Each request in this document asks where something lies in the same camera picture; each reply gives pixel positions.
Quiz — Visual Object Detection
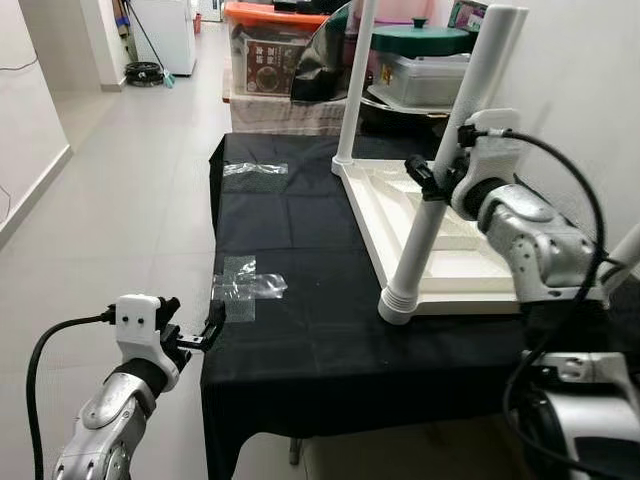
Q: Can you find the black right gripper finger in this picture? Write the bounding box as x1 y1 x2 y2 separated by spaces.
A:
404 155 442 202

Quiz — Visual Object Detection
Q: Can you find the white plastic table leg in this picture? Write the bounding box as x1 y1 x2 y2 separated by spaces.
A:
332 0 380 168
377 5 529 327
604 225 640 293

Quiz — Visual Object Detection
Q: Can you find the clear plastic bag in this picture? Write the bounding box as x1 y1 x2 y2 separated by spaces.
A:
221 161 290 179
211 255 290 324

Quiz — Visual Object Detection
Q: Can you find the white plastic table top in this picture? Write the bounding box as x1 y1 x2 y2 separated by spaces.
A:
332 158 627 317

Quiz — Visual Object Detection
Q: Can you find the black round wok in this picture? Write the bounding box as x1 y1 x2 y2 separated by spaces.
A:
360 85 451 128

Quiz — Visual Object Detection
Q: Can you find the black tablecloth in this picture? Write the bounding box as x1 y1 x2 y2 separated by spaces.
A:
200 130 640 480

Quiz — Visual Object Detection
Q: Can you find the clear plastic container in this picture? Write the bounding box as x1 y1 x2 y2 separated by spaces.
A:
374 52 477 110

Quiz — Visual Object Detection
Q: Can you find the green pot lid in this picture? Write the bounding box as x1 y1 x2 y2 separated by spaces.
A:
371 18 477 57

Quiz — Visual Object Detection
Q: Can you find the beige cloth covered bench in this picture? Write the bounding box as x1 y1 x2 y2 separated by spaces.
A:
222 90 351 137

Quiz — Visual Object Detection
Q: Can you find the red printed carton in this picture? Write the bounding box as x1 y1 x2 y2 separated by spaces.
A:
240 35 302 94

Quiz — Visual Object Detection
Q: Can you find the clear storage box orange lid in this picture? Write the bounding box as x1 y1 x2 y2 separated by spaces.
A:
222 0 331 97

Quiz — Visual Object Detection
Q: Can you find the white chest freezer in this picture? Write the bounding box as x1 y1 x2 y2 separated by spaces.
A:
130 0 199 77

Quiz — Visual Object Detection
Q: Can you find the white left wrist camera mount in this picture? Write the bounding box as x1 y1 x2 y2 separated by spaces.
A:
114 295 181 368

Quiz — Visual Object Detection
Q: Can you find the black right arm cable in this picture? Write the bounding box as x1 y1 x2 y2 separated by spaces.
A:
490 128 640 480

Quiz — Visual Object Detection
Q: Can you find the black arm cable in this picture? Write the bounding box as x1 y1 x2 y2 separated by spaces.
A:
490 128 640 480
25 312 119 480

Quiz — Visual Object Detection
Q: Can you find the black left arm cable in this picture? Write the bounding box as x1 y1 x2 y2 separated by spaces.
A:
25 312 119 480

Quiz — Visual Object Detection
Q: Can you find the black coiled hose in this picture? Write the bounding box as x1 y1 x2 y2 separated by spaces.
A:
124 62 167 87

